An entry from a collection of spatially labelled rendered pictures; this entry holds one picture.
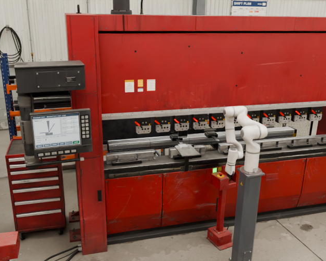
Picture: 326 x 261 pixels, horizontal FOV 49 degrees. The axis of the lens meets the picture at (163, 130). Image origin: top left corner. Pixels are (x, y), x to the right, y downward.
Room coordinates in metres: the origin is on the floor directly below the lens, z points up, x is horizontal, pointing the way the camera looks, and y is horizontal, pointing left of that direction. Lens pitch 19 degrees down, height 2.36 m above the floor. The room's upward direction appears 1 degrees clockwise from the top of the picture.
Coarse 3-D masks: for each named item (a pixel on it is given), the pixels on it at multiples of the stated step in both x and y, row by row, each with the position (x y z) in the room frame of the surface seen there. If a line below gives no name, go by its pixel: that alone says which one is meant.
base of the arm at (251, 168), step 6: (246, 156) 2.87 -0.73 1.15; (252, 156) 2.84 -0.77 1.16; (258, 156) 2.85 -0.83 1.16; (246, 162) 2.87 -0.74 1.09; (252, 162) 2.84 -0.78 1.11; (258, 162) 2.87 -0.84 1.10; (240, 168) 2.92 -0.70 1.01; (246, 168) 2.86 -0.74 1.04; (252, 168) 2.84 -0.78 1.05; (258, 168) 2.92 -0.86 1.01; (246, 174) 2.82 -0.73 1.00; (252, 174) 2.81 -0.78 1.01; (258, 174) 2.81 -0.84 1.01
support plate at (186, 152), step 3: (177, 147) 3.44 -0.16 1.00; (189, 147) 3.44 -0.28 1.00; (192, 147) 3.44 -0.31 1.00; (177, 150) 3.36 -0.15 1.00; (180, 150) 3.35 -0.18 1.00; (183, 150) 3.35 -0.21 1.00; (186, 150) 3.35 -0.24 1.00; (189, 150) 3.36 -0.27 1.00; (192, 150) 3.36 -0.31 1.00; (195, 150) 3.36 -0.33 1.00; (180, 153) 3.28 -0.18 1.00; (183, 153) 3.27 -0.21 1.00; (186, 153) 3.27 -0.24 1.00; (189, 153) 3.27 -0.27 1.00; (192, 153) 3.28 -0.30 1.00; (195, 153) 3.28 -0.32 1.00; (198, 153) 3.28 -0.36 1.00; (183, 156) 3.21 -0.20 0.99
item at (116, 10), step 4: (116, 0) 3.37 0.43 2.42; (120, 0) 3.36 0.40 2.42; (124, 0) 3.37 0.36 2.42; (128, 0) 3.41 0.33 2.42; (116, 4) 3.37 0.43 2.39; (120, 4) 3.36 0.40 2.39; (124, 4) 3.37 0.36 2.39; (128, 4) 3.41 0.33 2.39; (116, 8) 3.37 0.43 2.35; (120, 8) 3.36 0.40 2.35; (124, 8) 3.37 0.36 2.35; (128, 8) 3.41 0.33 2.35; (112, 12) 3.38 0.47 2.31; (116, 12) 3.35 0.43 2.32; (120, 12) 3.34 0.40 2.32; (124, 12) 3.35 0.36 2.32; (128, 12) 3.37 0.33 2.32; (140, 12) 3.63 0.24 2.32
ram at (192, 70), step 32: (128, 64) 3.32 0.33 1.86; (160, 64) 3.40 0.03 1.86; (192, 64) 3.48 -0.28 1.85; (224, 64) 3.57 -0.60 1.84; (256, 64) 3.67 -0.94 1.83; (288, 64) 3.77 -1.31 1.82; (320, 64) 3.88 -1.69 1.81; (128, 96) 3.31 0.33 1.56; (160, 96) 3.40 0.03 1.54; (192, 96) 3.49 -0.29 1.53; (224, 96) 3.58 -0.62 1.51; (256, 96) 3.68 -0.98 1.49; (288, 96) 3.78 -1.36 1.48; (320, 96) 3.89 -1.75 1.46
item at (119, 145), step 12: (216, 132) 3.98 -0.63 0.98; (240, 132) 3.99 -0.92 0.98; (276, 132) 4.06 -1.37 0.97; (288, 132) 4.10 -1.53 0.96; (108, 144) 3.55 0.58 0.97; (120, 144) 3.56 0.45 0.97; (132, 144) 3.59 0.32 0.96; (144, 144) 3.62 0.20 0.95; (156, 144) 3.66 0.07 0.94; (168, 144) 3.70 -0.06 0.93; (204, 144) 3.82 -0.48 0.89
